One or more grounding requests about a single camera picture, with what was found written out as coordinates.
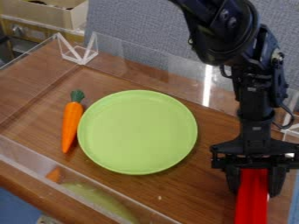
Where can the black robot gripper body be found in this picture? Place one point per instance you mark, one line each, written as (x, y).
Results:
(254, 150)

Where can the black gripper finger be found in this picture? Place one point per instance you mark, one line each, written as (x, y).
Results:
(233, 174)
(277, 179)

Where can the red plastic block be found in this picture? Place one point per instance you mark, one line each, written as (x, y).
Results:
(252, 202)

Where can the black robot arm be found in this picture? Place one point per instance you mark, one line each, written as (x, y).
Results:
(229, 38)

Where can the green round plate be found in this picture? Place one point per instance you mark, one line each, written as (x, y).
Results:
(138, 132)

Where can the orange toy carrot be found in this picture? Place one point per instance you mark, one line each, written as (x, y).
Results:
(71, 119)

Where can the cardboard box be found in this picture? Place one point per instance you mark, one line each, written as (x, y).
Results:
(62, 13)

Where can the wooden shelf with knob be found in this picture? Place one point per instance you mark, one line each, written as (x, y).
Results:
(37, 32)

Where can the clear acrylic enclosure wall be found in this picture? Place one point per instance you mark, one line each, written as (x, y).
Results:
(186, 195)

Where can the clear acrylic corner bracket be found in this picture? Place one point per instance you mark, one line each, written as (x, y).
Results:
(79, 54)

